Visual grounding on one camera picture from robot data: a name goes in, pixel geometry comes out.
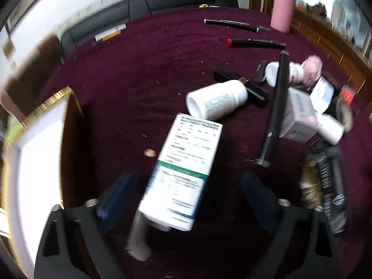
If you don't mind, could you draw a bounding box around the white paper card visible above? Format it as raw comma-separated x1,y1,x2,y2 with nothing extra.
309,77,335,114

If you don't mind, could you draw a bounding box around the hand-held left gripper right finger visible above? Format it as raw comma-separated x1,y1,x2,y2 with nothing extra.
241,171,340,279

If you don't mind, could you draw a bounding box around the long black stick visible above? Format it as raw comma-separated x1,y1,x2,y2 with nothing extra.
257,50,291,167

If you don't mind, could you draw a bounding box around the pink tumbler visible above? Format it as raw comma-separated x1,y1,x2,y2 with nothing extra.
270,0,297,34

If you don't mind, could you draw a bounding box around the plain white pill bottle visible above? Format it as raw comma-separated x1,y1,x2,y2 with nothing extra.
186,80,248,120

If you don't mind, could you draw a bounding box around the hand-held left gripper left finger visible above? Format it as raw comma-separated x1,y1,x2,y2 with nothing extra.
34,171,137,279

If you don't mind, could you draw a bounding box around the small red packet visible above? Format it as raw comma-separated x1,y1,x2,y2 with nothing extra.
340,86,356,105

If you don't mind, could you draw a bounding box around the red-capped black marker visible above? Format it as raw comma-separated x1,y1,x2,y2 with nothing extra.
226,38,286,50

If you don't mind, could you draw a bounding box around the pink fuzzy ball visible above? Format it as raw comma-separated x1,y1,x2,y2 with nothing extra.
301,55,323,85

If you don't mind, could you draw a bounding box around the black gold-banded lipstick tube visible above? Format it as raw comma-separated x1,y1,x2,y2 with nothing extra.
213,67,269,106

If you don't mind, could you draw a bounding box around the white and yellow pen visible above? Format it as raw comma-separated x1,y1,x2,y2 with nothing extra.
93,23,127,43

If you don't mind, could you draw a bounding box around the teal-tipped black marker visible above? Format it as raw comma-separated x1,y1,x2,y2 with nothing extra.
203,18,272,33

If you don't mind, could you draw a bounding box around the white green-striped medicine box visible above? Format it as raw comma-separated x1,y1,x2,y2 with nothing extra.
137,113,224,231

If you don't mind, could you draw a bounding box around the flat white medicine box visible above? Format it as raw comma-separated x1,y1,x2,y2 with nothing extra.
279,89,320,143

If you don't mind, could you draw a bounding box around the black printed pouch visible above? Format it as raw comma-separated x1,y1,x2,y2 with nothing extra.
299,142,348,236

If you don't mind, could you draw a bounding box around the small white bottle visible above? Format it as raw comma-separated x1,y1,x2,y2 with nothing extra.
317,113,345,145

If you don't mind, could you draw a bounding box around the brown wooden cabinet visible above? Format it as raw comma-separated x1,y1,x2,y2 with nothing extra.
250,0,367,93

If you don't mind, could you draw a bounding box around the black leather sofa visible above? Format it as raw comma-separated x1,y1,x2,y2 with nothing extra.
60,0,240,47

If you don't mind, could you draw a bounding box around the white red-label pill bottle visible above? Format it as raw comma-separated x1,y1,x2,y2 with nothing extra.
266,61,306,88

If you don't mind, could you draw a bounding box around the gold-rimmed white tray box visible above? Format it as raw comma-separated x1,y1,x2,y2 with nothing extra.
0,86,85,279

